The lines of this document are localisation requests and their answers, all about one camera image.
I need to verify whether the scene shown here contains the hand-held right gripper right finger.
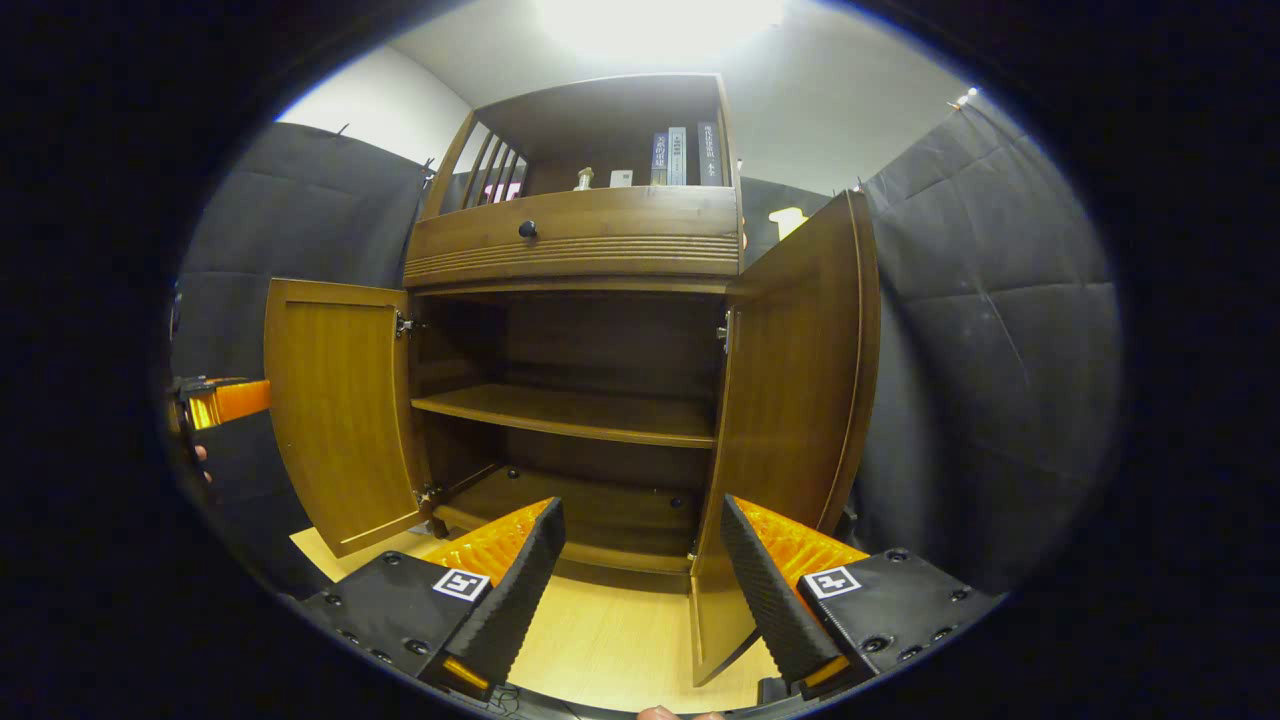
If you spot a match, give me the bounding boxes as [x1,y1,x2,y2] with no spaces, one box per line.
[720,493,1006,701]

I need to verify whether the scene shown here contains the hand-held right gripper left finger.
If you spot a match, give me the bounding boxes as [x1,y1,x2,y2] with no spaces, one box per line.
[300,497,567,701]

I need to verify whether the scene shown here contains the wooden shoe cabinet door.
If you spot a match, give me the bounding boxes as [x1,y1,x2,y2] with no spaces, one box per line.
[690,190,883,688]
[263,277,433,559]

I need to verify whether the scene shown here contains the wooden cabinet drawer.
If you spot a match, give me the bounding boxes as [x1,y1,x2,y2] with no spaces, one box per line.
[405,185,743,291]

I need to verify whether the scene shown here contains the wooden inner shelf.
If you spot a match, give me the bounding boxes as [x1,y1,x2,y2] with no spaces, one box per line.
[412,383,719,449]

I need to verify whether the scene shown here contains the black backdrop cloth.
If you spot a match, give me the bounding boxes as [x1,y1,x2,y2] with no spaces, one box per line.
[170,95,1126,601]

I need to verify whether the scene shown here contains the tangle of thin cables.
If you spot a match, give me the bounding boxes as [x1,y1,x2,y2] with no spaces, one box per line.
[490,683,561,716]

